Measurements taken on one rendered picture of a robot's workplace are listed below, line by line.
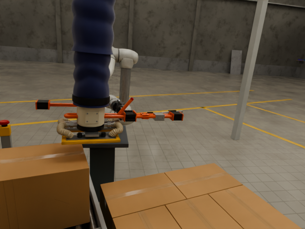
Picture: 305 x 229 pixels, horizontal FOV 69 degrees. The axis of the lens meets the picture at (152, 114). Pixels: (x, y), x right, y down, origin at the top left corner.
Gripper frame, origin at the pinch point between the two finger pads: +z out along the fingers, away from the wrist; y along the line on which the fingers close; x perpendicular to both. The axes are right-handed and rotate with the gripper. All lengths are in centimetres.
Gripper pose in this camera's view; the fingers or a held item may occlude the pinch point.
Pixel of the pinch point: (124, 113)
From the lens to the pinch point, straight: 153.4
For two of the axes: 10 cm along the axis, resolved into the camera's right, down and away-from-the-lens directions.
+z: 4.2, 3.0, -8.6
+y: -0.8, 9.5, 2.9
